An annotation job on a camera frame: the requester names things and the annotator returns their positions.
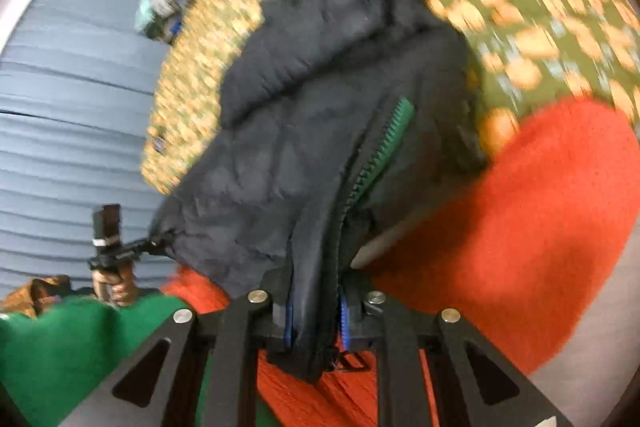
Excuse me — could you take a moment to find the black puffer jacket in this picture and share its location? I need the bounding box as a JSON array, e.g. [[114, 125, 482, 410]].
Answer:
[[150, 0, 484, 381]]

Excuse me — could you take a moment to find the pile of folded clothes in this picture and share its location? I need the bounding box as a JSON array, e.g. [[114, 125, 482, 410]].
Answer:
[[134, 0, 192, 45]]

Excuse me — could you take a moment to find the person left hand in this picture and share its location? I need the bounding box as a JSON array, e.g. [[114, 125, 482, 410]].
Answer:
[[92, 261, 138, 308]]

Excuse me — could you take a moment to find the green garment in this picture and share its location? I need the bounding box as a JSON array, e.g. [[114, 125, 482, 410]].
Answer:
[[1, 295, 278, 426]]

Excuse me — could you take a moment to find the grey blue curtain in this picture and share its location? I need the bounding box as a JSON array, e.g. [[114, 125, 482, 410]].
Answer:
[[1, 0, 167, 293]]

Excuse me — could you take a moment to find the green orange floral duvet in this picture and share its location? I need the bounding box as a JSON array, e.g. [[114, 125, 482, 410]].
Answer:
[[141, 0, 639, 197]]

